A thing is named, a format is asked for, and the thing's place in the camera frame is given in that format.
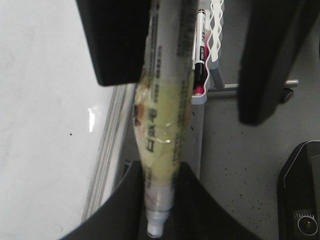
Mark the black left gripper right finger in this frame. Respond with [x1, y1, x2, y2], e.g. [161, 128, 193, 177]
[237, 0, 320, 125]

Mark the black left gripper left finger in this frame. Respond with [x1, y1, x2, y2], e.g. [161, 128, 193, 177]
[76, 0, 152, 87]

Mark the white taped whiteboard marker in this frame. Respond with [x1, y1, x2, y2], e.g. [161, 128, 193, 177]
[133, 0, 199, 239]

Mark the white whiteboard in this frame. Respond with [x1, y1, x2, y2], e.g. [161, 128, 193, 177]
[0, 0, 113, 240]

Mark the black caster wheel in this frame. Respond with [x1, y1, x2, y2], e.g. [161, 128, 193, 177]
[279, 87, 294, 104]

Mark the black marker in tray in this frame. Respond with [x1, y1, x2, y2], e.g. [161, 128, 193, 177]
[194, 9, 206, 88]

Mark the red marker in tray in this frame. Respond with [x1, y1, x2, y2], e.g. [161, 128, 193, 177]
[193, 84, 205, 97]

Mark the black device on floor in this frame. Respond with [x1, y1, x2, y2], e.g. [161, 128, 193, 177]
[277, 140, 320, 240]

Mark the white wire marker tray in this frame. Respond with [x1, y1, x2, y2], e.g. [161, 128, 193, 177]
[192, 0, 226, 105]

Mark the aluminium whiteboard frame rail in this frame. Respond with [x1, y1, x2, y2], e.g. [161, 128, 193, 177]
[81, 84, 136, 223]

